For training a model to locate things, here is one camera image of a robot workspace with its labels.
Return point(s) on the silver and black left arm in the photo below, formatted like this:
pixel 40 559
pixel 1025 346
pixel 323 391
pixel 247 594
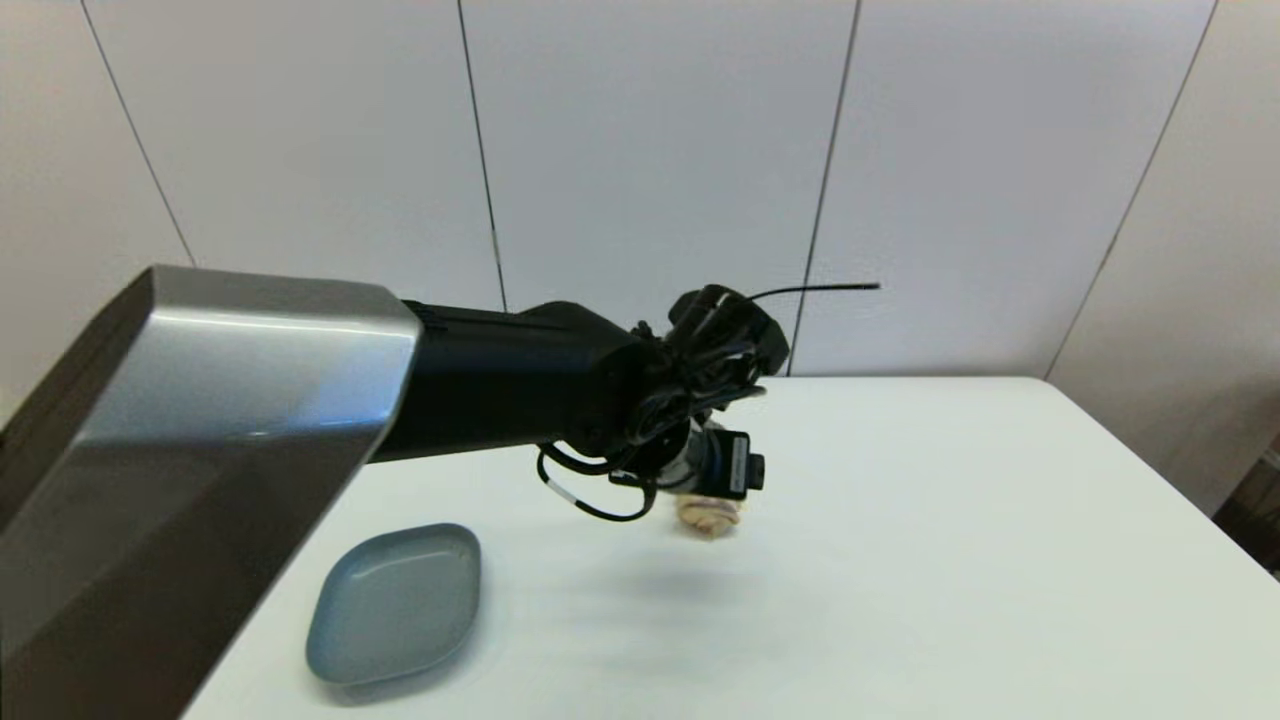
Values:
pixel 250 400

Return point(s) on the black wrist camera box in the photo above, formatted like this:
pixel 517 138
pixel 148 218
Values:
pixel 733 465

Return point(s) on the blue-grey shallow plate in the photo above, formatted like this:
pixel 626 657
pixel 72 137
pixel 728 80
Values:
pixel 395 605

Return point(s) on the long twisted marbled bread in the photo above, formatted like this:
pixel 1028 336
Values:
pixel 710 518

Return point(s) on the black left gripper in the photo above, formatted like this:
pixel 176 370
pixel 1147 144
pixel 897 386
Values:
pixel 680 462

